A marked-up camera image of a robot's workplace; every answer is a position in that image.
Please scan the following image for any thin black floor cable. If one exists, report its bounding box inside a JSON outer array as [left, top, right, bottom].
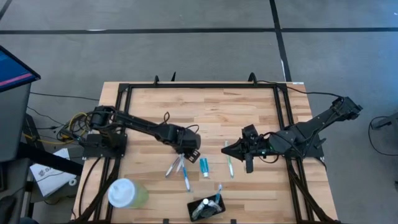
[[29, 91, 100, 102]]

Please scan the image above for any grey cabinet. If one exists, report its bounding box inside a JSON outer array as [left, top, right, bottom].
[[0, 82, 32, 163]]

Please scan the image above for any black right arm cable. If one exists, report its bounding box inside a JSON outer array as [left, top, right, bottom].
[[254, 79, 346, 100]]

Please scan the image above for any black stand bar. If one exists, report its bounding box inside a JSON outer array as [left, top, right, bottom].
[[17, 141, 84, 177]]

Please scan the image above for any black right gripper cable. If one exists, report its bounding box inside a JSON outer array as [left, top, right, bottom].
[[257, 153, 281, 165]]

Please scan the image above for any green wipes canister white lid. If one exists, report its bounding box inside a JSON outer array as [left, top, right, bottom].
[[107, 177, 150, 210]]

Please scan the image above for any monitor with blue screen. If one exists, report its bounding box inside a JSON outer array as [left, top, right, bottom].
[[0, 45, 42, 93]]

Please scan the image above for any black wire caddy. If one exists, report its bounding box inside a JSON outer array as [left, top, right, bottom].
[[186, 194, 227, 223]]

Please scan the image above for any green toothbrush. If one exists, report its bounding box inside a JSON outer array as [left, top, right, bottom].
[[224, 140, 234, 179]]

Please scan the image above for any teal toothpaste tube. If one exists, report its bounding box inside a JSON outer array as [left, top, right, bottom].
[[199, 157, 210, 179]]

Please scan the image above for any white box on floor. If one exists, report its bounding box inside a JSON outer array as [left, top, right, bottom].
[[29, 147, 78, 198]]

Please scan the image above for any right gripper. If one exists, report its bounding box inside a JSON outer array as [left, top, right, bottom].
[[221, 124, 276, 174]]

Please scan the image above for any black cable bundle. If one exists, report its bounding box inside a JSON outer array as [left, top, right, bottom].
[[55, 110, 98, 141]]

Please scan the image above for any black looped floor cable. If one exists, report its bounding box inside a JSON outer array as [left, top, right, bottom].
[[368, 115, 398, 157]]

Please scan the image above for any grey toothbrush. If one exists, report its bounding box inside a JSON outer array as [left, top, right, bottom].
[[164, 155, 182, 179]]

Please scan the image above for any yellow cable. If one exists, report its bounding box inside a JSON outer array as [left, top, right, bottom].
[[22, 111, 91, 146]]

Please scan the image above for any grey stand foot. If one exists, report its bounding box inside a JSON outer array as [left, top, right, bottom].
[[371, 111, 398, 130]]

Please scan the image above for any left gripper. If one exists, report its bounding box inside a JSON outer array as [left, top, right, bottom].
[[161, 124, 203, 164]]

